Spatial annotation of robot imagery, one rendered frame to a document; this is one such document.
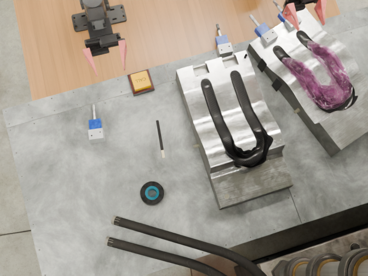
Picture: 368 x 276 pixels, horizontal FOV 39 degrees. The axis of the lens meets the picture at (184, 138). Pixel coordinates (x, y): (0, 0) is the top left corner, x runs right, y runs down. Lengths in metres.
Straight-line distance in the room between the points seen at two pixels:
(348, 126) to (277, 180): 0.30
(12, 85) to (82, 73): 0.98
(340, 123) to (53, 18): 1.11
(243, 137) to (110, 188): 0.49
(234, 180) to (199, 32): 0.59
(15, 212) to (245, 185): 1.33
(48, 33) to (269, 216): 1.04
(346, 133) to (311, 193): 0.24
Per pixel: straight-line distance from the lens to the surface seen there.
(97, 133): 1.79
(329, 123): 1.81
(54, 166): 1.84
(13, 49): 2.93
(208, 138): 1.71
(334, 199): 1.87
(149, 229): 1.71
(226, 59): 1.86
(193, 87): 1.78
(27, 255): 2.65
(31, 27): 2.04
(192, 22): 1.99
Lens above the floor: 2.56
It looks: 75 degrees down
